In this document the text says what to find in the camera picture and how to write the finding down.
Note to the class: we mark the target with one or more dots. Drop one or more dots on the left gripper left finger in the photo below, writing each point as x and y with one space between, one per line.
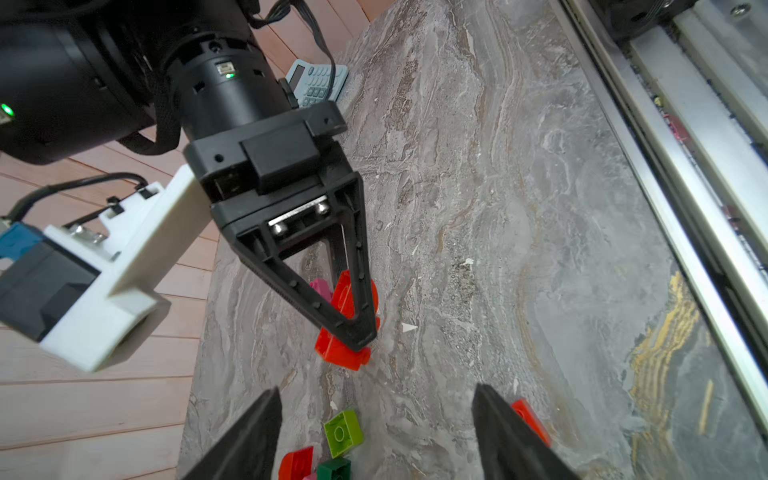
247 450

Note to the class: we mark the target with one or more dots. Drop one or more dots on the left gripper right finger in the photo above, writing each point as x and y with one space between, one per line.
509 448

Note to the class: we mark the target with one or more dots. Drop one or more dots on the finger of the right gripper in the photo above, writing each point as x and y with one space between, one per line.
265 255
346 239

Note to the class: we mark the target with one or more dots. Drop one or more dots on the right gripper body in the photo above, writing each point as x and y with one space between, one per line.
268 169

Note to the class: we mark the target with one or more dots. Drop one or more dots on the small red curved brick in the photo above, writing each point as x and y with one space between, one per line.
297 465

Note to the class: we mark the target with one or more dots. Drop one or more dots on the lime green lego brick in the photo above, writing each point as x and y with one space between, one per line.
343 433

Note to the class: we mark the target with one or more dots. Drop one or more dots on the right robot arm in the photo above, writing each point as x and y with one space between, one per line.
79 74

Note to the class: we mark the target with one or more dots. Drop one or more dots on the grey calculator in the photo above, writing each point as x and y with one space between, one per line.
313 83

